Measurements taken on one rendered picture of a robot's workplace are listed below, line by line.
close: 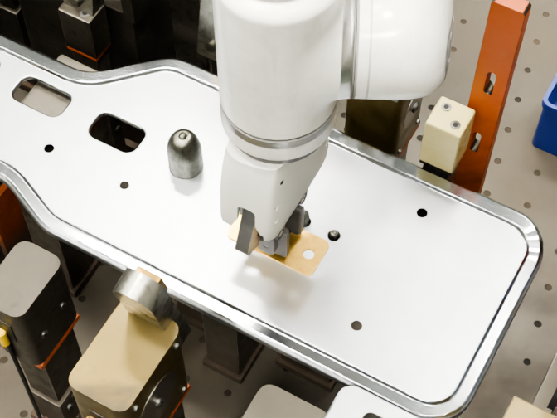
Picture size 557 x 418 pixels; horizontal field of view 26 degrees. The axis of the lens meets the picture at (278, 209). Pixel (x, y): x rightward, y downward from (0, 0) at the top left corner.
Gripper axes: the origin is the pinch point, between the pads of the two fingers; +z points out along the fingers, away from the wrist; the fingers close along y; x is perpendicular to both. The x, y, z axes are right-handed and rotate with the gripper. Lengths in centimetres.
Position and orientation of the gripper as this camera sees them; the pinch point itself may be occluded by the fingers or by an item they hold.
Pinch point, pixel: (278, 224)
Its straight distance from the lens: 101.5
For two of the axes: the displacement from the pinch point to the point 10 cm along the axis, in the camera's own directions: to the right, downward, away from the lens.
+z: 0.0, 5.2, 8.6
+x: 8.7, 4.1, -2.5
